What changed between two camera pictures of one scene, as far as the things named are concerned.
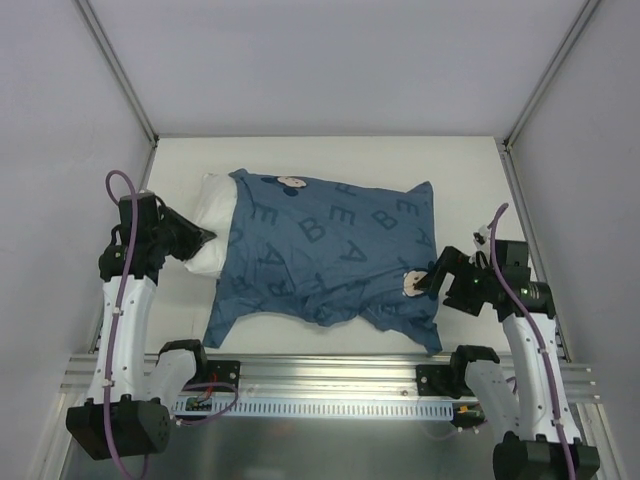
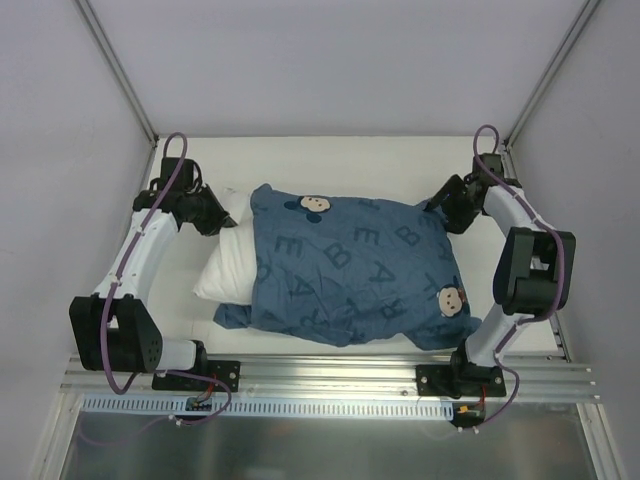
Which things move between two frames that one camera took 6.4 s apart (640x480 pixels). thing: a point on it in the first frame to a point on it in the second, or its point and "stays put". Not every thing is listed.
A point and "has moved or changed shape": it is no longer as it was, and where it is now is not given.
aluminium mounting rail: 326,375 stays put
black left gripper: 175,233 to 213,215
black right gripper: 454,279 to 447,206
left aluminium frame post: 120,70 stays put
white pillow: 214,212 has moved or changed shape
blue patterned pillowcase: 327,254 has moved or changed shape
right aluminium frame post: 549,75 stays put
